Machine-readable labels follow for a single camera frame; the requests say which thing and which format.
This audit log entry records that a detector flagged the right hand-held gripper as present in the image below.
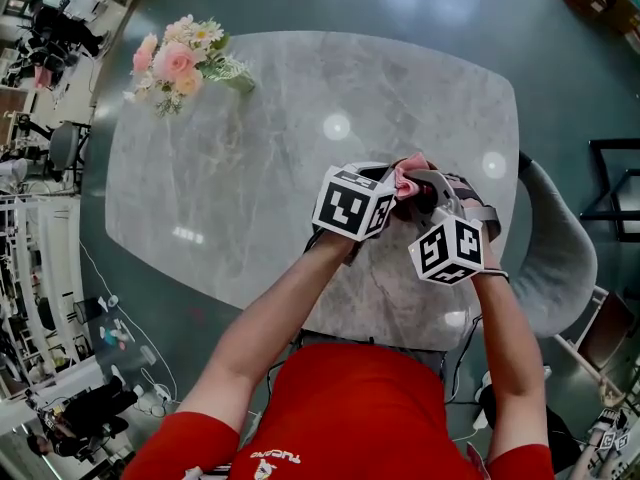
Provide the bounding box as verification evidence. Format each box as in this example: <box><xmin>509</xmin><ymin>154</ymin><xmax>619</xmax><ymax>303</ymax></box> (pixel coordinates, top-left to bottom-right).
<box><xmin>407</xmin><ymin>167</ymin><xmax>502</xmax><ymax>287</ymax></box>

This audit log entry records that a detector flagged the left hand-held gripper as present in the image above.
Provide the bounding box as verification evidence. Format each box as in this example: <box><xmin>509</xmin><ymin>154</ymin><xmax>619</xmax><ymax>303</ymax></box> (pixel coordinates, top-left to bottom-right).
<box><xmin>312</xmin><ymin>161</ymin><xmax>400</xmax><ymax>243</ymax></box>

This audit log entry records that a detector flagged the pink cloth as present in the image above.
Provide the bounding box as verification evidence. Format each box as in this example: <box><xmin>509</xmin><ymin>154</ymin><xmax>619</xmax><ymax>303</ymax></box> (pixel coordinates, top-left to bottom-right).
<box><xmin>391</xmin><ymin>151</ymin><xmax>429</xmax><ymax>200</ymax></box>

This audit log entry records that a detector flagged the person's left forearm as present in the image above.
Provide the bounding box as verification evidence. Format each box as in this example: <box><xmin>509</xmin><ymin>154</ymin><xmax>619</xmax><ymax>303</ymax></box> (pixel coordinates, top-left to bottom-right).
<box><xmin>174</xmin><ymin>227</ymin><xmax>364</xmax><ymax>422</ymax></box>

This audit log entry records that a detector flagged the person's right forearm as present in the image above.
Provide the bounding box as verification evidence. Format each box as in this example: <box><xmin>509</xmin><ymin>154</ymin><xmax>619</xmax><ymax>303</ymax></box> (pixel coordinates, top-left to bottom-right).
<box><xmin>472</xmin><ymin>266</ymin><xmax>550</xmax><ymax>464</ymax></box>

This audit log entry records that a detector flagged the grey upholstered chair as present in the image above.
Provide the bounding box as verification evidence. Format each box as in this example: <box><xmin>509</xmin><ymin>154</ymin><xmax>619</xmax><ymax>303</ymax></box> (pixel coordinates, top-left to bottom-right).
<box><xmin>507</xmin><ymin>150</ymin><xmax>600</xmax><ymax>340</ymax></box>

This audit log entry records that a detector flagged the grey marble dining table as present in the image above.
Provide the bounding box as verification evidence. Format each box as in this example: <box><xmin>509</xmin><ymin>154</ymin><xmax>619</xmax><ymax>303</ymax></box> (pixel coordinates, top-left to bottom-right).
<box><xmin>103</xmin><ymin>30</ymin><xmax>521</xmax><ymax>354</ymax></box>

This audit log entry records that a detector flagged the pale green ceramic vase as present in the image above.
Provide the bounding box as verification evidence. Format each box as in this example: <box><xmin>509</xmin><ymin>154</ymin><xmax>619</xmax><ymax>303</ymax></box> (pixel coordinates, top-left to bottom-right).
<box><xmin>219</xmin><ymin>65</ymin><xmax>257</xmax><ymax>94</ymax></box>

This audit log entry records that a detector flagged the wooden folding chair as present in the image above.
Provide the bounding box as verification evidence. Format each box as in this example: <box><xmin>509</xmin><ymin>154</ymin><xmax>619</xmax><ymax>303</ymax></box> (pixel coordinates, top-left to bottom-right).
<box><xmin>552</xmin><ymin>287</ymin><xmax>640</xmax><ymax>409</ymax></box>

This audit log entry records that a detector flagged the pink artificial flower bouquet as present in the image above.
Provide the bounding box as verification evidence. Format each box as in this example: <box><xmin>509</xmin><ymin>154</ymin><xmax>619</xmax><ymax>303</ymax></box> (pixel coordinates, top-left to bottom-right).
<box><xmin>123</xmin><ymin>13</ymin><xmax>254</xmax><ymax>118</ymax></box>

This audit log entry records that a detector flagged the person's red shirt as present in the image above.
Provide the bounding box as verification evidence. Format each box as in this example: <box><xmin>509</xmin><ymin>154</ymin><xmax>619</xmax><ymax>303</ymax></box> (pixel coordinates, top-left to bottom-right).
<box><xmin>121</xmin><ymin>342</ymin><xmax>554</xmax><ymax>480</ymax></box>

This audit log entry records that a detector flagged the grey office chair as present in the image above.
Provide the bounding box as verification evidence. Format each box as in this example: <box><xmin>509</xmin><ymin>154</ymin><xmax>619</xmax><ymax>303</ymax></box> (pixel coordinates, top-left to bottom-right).
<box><xmin>47</xmin><ymin>120</ymin><xmax>92</xmax><ymax>182</ymax></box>

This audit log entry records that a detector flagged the black mesh waste basket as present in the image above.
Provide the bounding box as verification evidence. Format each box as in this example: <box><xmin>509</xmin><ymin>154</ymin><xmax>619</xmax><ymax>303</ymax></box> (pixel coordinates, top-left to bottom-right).
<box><xmin>73</xmin><ymin>297</ymin><xmax>105</xmax><ymax>326</ymax></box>

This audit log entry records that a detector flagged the white shelf rack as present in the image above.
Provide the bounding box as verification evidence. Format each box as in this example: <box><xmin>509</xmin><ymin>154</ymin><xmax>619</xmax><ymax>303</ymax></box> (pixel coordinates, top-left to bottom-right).
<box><xmin>0</xmin><ymin>192</ymin><xmax>86</xmax><ymax>404</ymax></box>

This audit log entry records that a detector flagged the black metal frame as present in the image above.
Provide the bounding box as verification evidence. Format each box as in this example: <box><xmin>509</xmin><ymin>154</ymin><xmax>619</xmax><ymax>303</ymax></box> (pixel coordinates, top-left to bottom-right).
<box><xmin>579</xmin><ymin>138</ymin><xmax>640</xmax><ymax>243</ymax></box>

